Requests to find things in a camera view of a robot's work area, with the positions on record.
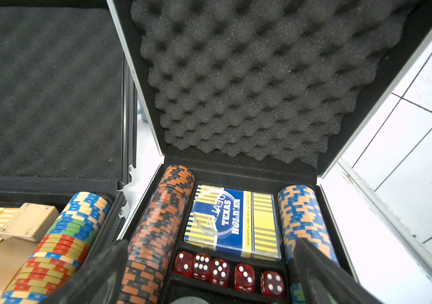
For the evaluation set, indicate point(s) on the clear round dealer button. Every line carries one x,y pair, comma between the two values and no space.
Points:
217,212

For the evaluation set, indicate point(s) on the wooden block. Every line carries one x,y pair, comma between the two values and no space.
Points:
31,222

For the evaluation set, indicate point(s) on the orange black chip row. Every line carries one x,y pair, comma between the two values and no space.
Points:
153,241

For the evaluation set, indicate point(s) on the multicolour chip row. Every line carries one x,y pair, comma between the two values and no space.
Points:
61,252

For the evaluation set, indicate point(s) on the black middle poker case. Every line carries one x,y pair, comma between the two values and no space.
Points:
66,107

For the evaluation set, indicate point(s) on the blue yellow card deck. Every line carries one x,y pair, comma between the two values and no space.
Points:
258,238

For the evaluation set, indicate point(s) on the blue orange chip row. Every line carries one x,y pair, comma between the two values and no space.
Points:
301,218

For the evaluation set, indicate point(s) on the red die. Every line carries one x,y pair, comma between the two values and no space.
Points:
183,264
272,284
244,278
219,272
201,266

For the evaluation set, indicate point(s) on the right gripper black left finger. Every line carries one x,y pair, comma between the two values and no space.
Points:
98,281

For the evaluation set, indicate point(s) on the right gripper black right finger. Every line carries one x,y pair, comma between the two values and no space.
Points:
323,281

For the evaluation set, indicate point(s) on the silver aluminium poker case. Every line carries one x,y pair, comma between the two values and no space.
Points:
258,96

